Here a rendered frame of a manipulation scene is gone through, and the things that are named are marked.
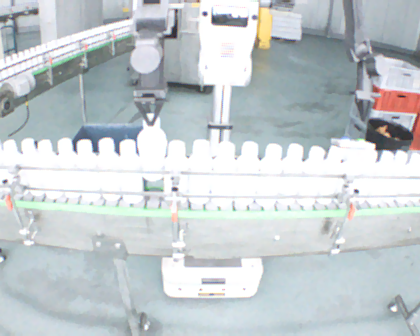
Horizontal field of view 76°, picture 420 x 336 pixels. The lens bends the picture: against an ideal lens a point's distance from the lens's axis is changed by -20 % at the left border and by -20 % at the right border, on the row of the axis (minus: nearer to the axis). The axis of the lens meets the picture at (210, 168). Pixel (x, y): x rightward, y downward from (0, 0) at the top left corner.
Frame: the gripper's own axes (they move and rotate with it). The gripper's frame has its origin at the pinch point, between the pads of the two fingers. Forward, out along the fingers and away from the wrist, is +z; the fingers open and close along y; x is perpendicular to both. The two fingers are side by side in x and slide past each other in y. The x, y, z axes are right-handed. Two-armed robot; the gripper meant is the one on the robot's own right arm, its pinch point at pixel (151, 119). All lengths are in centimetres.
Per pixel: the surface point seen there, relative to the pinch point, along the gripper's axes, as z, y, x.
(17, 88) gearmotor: 24, -101, -100
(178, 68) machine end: 91, -372, -10
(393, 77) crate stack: 23, -173, 187
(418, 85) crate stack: 27, -178, 223
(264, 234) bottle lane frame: 30.4, 5.7, 30.0
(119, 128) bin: 30, -56, -22
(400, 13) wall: -51, -1199, 901
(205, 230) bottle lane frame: 28.8, 5.7, 13.7
